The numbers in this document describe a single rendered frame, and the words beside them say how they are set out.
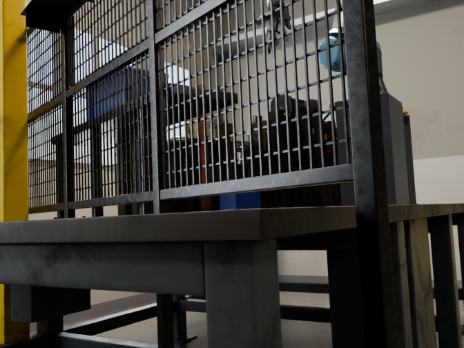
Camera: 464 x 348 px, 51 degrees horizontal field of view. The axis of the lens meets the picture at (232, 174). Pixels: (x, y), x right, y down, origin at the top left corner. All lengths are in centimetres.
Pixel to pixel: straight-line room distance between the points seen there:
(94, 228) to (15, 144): 144
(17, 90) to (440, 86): 344
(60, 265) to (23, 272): 11
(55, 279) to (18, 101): 140
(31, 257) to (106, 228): 25
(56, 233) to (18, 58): 151
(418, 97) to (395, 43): 54
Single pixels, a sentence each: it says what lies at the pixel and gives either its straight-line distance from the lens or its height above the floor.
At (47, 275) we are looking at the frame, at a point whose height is 60.
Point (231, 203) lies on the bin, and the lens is 155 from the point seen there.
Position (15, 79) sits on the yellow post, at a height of 130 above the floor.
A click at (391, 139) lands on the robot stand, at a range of 182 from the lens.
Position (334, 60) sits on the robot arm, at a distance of 184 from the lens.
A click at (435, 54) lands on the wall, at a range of 467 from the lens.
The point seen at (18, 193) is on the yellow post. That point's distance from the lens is 219.
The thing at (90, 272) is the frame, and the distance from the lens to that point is 86.
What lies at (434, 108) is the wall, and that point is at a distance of 457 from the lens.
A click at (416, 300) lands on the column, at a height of 38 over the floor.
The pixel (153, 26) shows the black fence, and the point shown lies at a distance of 130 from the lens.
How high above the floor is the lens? 69
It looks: 5 degrees up
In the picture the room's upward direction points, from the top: 3 degrees counter-clockwise
